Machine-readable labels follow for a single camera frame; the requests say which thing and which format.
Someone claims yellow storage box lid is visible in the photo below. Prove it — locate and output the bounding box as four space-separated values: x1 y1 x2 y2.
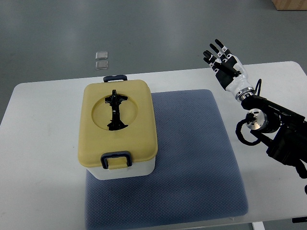
78 80 158 169

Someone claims white table leg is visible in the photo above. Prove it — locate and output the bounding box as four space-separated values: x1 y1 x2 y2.
252 221 265 230

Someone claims white storage box body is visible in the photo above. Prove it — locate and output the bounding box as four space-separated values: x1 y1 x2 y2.
86 151 155 180

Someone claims wooden box corner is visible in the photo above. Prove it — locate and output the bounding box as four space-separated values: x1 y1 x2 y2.
272 0 307 11

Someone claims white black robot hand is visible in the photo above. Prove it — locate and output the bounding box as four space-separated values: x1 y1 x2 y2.
203 39 255 102

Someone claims blue grey fabric mat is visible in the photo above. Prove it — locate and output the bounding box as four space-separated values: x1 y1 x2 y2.
85 90 248 230

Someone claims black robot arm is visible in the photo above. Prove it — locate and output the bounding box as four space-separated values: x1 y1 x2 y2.
236 79 307 179

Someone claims upper metal floor plate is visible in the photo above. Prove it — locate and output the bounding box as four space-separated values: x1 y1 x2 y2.
95 51 108 60

